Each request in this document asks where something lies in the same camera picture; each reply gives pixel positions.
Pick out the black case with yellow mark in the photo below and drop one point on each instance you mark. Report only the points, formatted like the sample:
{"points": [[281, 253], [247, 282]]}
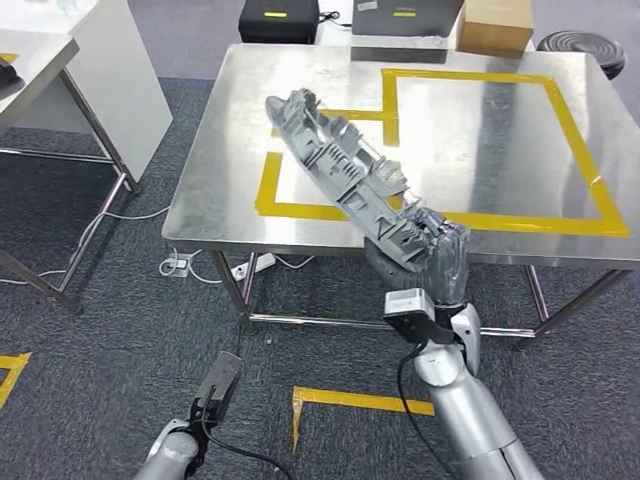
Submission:
{"points": [[278, 26]]}

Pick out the brown cardboard box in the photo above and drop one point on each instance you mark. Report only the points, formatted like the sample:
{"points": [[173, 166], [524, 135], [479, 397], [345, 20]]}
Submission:
{"points": [[495, 26]]}

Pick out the yellow floor tape frame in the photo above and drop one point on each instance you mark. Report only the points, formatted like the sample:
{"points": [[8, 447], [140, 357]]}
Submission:
{"points": [[15, 363], [360, 399]]}

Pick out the white power strip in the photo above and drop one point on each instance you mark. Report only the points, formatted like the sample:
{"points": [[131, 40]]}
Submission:
{"points": [[176, 266], [257, 263]]}

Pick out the grey plastic wheel cover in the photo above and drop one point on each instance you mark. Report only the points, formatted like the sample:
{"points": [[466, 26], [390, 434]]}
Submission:
{"points": [[340, 166]]}

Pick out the white table with steel legs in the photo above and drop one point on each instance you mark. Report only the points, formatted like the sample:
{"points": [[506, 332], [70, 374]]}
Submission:
{"points": [[125, 86]]}

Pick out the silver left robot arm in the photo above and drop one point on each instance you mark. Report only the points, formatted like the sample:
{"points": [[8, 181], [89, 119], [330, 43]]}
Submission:
{"points": [[170, 457]]}

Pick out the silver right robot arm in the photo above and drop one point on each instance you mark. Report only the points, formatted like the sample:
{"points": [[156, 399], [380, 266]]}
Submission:
{"points": [[465, 411]]}

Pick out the black round stool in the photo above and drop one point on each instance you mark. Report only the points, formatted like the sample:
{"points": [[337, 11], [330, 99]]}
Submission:
{"points": [[583, 50]]}

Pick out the small yellow tape rectangle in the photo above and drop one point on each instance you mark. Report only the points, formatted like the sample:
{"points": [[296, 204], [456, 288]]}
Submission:
{"points": [[270, 185]]}

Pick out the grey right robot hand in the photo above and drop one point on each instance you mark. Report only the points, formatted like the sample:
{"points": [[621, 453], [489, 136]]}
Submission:
{"points": [[450, 265]]}

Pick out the grey case with yellow mark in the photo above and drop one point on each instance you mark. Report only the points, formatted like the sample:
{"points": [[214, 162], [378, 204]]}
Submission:
{"points": [[404, 23]]}

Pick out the stainless steel workbench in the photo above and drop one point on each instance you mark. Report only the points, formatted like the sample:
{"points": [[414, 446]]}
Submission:
{"points": [[225, 166]]}

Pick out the large yellow tape rectangle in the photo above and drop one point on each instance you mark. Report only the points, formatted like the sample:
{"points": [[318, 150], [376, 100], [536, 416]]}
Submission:
{"points": [[550, 225]]}

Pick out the black item on white table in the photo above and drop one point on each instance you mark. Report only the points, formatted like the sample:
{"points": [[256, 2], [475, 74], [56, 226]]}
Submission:
{"points": [[7, 73]]}

